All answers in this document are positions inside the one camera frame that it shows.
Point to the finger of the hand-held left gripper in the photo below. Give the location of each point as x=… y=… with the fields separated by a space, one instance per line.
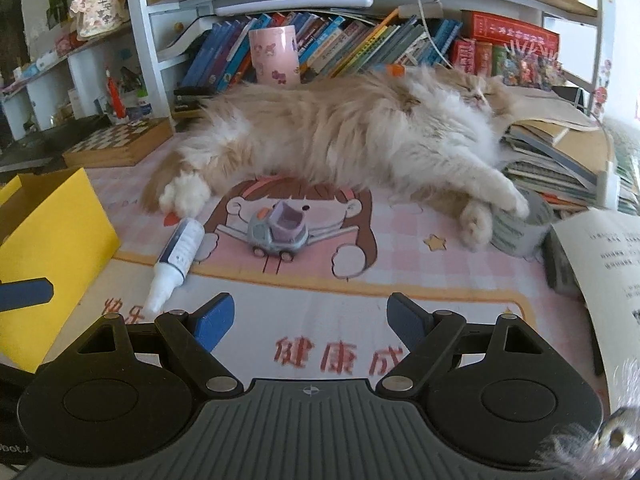
x=25 y=295

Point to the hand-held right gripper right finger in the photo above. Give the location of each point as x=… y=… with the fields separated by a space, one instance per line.
x=407 y=320

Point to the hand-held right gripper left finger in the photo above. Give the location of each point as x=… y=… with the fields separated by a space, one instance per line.
x=215 y=320

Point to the yellow cardboard box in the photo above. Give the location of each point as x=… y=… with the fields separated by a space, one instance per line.
x=50 y=240

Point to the grey purple toy car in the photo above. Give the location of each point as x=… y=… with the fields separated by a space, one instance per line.
x=280 y=230

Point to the pink checked cloth desktop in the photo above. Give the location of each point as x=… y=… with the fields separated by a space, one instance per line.
x=320 y=310

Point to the grey tape roll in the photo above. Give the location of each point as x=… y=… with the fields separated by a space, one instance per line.
x=525 y=232

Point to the dark grey case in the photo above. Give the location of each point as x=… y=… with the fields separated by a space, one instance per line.
x=560 y=265

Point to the wooden chessboard box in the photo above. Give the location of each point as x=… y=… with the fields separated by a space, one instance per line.
x=120 y=140

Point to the fluffy orange white cat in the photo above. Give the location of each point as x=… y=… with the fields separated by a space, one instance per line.
x=350 y=135

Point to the white paper sheets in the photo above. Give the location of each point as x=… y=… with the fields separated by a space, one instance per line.
x=610 y=270

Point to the stack of notebooks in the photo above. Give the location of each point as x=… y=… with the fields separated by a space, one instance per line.
x=550 y=160

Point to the red white bottle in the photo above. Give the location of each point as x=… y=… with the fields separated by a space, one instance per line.
x=112 y=97

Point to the white jar green label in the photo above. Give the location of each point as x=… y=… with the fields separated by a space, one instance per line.
x=142 y=107

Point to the white side shelf unit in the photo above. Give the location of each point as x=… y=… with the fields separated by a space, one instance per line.
x=85 y=70

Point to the row of blue books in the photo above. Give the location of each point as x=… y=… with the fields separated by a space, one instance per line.
x=215 y=55

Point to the pink printed cup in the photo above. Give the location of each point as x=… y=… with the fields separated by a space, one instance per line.
x=275 y=55

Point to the colourful printed box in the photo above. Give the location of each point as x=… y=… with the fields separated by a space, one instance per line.
x=530 y=67

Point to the pink doll figure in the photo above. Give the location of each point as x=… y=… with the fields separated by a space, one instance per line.
x=97 y=5

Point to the red boxed book set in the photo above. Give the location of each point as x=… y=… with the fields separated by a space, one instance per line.
x=510 y=32

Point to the white bookshelf frame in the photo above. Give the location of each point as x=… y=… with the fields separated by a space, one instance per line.
x=140 y=35

